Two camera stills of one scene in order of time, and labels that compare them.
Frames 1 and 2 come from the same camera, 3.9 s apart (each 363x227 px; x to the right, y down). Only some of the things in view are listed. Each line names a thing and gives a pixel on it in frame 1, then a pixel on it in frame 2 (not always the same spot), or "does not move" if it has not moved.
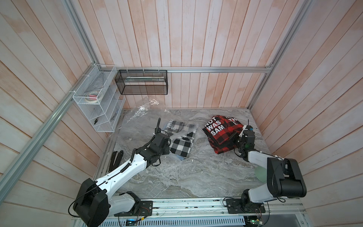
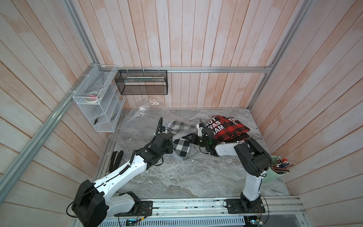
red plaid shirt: [222, 133] does not move
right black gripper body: [242, 146] -> [199, 141]
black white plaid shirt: [182, 137] does not move
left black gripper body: [165, 151] does not move
